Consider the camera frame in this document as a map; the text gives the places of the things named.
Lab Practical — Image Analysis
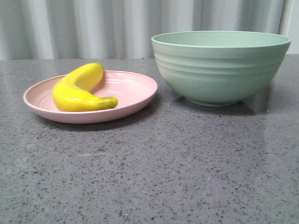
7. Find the yellow banana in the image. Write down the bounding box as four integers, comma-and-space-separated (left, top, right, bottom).
52, 63, 118, 112

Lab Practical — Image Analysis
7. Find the pink plate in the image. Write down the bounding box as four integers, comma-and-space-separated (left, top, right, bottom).
23, 70, 157, 124

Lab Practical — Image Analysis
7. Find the green bowl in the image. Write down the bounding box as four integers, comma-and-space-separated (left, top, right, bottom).
151, 31, 291, 107

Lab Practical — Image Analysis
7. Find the white curtain backdrop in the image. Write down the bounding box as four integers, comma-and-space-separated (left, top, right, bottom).
0, 0, 299, 60

